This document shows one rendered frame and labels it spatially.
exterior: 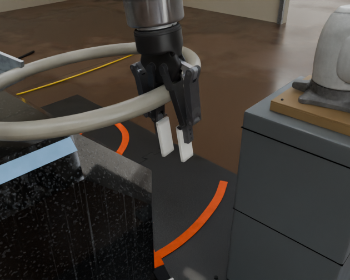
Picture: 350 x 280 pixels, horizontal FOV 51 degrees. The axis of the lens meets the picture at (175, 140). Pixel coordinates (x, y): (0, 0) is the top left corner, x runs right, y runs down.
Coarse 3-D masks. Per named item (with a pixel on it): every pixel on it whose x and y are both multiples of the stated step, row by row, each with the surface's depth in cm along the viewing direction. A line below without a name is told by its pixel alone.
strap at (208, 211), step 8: (120, 128) 264; (128, 136) 255; (120, 152) 237; (224, 184) 209; (216, 192) 203; (224, 192) 203; (216, 200) 198; (208, 208) 192; (200, 216) 187; (208, 216) 187; (192, 224) 182; (200, 224) 182; (184, 232) 178; (192, 232) 178; (176, 240) 173; (184, 240) 173; (168, 248) 169; (176, 248) 169
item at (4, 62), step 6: (0, 54) 89; (6, 54) 89; (0, 60) 90; (6, 60) 89; (12, 60) 89; (18, 60) 88; (0, 66) 91; (6, 66) 90; (12, 66) 90; (18, 66) 89; (0, 72) 91; (24, 78) 91; (12, 84) 88; (0, 90) 85
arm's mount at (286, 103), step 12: (288, 96) 116; (276, 108) 114; (288, 108) 111; (300, 108) 109; (312, 108) 109; (324, 108) 109; (312, 120) 107; (324, 120) 105; (336, 120) 103; (348, 120) 103; (348, 132) 102
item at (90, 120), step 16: (96, 48) 96; (112, 48) 95; (128, 48) 94; (32, 64) 91; (48, 64) 93; (64, 64) 95; (192, 64) 70; (0, 80) 84; (16, 80) 88; (144, 96) 59; (160, 96) 60; (96, 112) 56; (112, 112) 56; (128, 112) 57; (144, 112) 59; (0, 128) 56; (16, 128) 56; (32, 128) 55; (48, 128) 55; (64, 128) 55; (80, 128) 55; (96, 128) 56
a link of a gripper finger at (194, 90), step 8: (192, 72) 56; (184, 80) 57; (192, 80) 57; (184, 88) 58; (192, 88) 58; (184, 96) 59; (192, 96) 58; (192, 104) 59; (200, 104) 61; (192, 112) 60; (200, 112) 61; (192, 120) 60; (200, 120) 62
